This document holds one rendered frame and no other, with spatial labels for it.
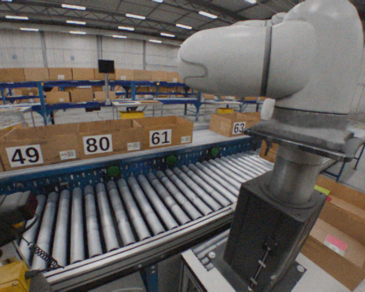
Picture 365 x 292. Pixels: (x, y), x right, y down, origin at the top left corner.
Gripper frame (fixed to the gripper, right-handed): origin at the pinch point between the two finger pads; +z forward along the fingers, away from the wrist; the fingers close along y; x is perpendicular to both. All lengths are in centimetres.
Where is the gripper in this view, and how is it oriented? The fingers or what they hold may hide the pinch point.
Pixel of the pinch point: (260, 151)
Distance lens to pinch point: 145.1
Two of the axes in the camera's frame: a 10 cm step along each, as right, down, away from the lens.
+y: 4.9, 3.3, -8.1
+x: 8.7, -1.3, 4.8
